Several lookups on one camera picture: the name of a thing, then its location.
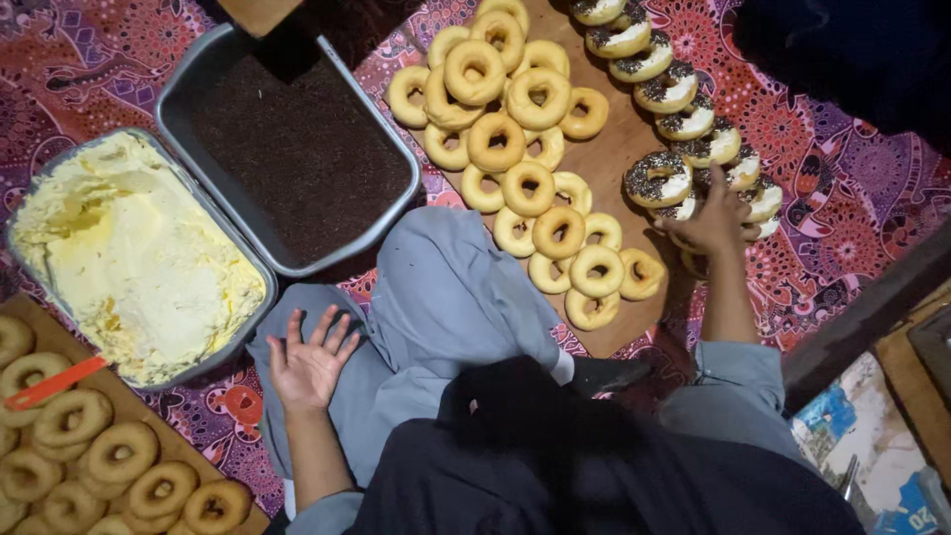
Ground person's left hand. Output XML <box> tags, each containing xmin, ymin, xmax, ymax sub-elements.
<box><xmin>266</xmin><ymin>305</ymin><xmax>362</xmax><ymax>414</ymax></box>

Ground person's right hand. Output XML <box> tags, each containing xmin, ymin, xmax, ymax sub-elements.
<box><xmin>654</xmin><ymin>163</ymin><xmax>763</xmax><ymax>258</ymax></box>

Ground row of sprinkled frosted doughnuts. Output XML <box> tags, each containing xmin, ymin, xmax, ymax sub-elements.
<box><xmin>568</xmin><ymin>0</ymin><xmax>786</xmax><ymax>280</ymax></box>

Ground purple patterned batik cloth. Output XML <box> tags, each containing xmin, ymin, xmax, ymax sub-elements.
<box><xmin>0</xmin><ymin>0</ymin><xmax>951</xmax><ymax>521</ymax></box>

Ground metal tray with cream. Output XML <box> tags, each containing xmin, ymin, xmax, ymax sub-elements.
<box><xmin>3</xmin><ymin>127</ymin><xmax>279</xmax><ymax>393</ymax></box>

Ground wooden board with pale doughnuts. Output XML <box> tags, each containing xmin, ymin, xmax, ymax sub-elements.
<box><xmin>385</xmin><ymin>0</ymin><xmax>698</xmax><ymax>360</ymax></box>

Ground person's grey trousers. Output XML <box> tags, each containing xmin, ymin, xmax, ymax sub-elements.
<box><xmin>245</xmin><ymin>206</ymin><xmax>578</xmax><ymax>493</ymax></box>

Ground dark wooden beam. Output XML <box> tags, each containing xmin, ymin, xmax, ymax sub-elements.
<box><xmin>780</xmin><ymin>221</ymin><xmax>951</xmax><ymax>416</ymax></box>

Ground wooden board with brown doughnuts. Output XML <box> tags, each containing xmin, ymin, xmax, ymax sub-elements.
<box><xmin>0</xmin><ymin>293</ymin><xmax>270</xmax><ymax>535</ymax></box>

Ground pile of brown plain doughnuts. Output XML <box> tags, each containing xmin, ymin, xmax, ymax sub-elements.
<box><xmin>0</xmin><ymin>315</ymin><xmax>254</xmax><ymax>535</ymax></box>

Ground pale yellow buttercream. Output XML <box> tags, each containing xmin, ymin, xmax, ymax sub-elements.
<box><xmin>10</xmin><ymin>132</ymin><xmax>267</xmax><ymax>386</ymax></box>

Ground chocolate sprinkles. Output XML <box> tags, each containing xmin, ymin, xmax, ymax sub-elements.
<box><xmin>187</xmin><ymin>49</ymin><xmax>414</xmax><ymax>269</ymax></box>

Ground dark fabric bundle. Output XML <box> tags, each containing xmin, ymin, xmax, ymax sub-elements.
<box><xmin>731</xmin><ymin>0</ymin><xmax>951</xmax><ymax>159</ymax></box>

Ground pile of pale plain doughnuts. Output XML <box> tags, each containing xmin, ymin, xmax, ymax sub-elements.
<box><xmin>385</xmin><ymin>0</ymin><xmax>668</xmax><ymax>333</ymax></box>

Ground wooden crate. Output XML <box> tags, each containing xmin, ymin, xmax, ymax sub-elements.
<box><xmin>872</xmin><ymin>281</ymin><xmax>951</xmax><ymax>487</ymax></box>

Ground orange plastic spatula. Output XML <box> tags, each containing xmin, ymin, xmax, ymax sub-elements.
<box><xmin>3</xmin><ymin>355</ymin><xmax>109</xmax><ymax>413</ymax></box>

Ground blue and white plastic sack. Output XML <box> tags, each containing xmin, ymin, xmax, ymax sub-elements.
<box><xmin>791</xmin><ymin>352</ymin><xmax>951</xmax><ymax>535</ymax></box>

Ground person's black garment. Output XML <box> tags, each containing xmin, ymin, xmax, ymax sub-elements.
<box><xmin>349</xmin><ymin>354</ymin><xmax>867</xmax><ymax>535</ymax></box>

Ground metal tray with chocolate sprinkles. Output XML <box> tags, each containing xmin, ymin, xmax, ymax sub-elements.
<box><xmin>154</xmin><ymin>22</ymin><xmax>423</xmax><ymax>279</ymax></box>

